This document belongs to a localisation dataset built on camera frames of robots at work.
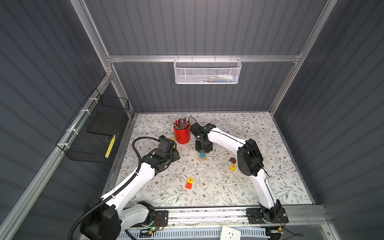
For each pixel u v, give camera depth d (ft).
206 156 3.09
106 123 2.54
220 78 3.06
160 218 2.38
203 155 3.07
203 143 2.63
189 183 2.77
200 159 3.07
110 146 2.26
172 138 3.43
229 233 2.19
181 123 3.17
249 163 1.86
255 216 2.40
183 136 3.29
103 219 1.26
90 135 2.37
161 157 2.01
